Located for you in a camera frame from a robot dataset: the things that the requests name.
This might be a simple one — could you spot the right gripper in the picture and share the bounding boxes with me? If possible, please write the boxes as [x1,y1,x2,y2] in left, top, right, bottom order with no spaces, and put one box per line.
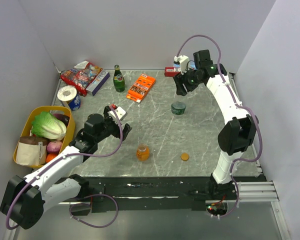
[172,65,203,97]

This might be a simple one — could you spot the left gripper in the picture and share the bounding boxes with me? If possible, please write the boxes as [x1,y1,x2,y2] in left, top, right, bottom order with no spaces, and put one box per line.
[95,106,132,143]

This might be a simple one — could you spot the clear plastic bottle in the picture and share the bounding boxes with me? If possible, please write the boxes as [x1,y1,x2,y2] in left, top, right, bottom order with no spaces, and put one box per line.
[171,101,186,115]

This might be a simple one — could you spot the orange juice bottle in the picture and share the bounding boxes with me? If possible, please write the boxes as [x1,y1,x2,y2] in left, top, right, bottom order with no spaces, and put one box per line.
[136,144,150,162]

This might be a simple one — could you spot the orange bottle cap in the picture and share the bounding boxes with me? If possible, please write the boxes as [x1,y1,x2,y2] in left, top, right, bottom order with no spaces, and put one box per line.
[180,152,190,161]

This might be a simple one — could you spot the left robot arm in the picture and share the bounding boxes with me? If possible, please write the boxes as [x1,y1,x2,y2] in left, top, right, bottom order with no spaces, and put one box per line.
[0,104,132,230]

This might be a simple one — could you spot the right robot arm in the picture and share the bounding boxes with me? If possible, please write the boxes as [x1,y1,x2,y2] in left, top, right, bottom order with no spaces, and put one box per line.
[173,50,258,200]

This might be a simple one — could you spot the green glass bottle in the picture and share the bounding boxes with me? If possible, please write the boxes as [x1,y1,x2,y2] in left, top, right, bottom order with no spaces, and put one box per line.
[113,64,125,93]

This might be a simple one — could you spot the red flat box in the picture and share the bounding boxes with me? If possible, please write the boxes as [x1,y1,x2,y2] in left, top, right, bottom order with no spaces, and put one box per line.
[164,66,179,77]

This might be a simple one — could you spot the blue flat box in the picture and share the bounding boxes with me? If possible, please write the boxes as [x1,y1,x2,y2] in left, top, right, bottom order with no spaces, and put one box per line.
[173,62,197,72]

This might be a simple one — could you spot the white purple box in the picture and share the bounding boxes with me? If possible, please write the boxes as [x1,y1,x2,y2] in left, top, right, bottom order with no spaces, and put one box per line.
[86,70,110,96]

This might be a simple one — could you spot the orange snack box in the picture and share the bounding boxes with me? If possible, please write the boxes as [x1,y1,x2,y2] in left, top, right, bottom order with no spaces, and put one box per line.
[126,73,156,103]

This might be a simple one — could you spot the dark purple eggplant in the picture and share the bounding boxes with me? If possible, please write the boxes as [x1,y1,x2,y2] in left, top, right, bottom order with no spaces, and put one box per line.
[52,113,70,128]

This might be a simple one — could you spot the toilet paper roll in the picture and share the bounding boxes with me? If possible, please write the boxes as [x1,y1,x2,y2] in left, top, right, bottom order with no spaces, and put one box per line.
[57,85,81,111]

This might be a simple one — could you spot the red snack bag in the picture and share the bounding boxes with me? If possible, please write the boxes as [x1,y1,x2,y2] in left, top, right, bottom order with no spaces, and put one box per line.
[60,60,103,97]

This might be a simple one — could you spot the red onion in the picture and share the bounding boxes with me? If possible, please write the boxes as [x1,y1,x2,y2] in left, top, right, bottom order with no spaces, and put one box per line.
[46,140,63,154]

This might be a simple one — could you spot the plastic cabbage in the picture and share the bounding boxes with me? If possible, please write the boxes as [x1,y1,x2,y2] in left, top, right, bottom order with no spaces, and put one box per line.
[31,111,67,141]

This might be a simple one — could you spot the orange fruit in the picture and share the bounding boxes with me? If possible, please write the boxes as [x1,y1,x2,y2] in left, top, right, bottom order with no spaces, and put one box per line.
[45,153,58,163]

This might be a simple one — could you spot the brown paper bag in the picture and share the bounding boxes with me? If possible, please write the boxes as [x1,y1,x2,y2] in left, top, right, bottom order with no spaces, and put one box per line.
[15,136,49,166]

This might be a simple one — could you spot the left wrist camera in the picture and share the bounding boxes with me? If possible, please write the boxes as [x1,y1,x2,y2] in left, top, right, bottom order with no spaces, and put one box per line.
[108,104,128,123]

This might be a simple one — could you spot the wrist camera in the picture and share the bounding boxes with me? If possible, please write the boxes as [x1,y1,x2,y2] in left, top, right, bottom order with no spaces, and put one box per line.
[108,104,128,123]
[173,55,190,75]

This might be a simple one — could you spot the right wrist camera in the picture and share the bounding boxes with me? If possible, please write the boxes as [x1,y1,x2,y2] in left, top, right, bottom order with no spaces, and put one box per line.
[173,55,190,75]

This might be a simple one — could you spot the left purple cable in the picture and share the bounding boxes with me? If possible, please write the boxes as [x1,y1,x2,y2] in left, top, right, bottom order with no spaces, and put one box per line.
[5,104,125,230]

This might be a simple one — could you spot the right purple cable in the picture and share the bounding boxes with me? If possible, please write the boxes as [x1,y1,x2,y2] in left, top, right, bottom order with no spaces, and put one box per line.
[176,34,263,217]

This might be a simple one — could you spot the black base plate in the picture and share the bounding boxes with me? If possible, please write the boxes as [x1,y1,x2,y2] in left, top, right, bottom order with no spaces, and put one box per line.
[70,174,237,213]

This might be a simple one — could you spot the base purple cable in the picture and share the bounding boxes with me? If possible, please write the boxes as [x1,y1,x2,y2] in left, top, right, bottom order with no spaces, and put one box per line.
[69,192,120,228]

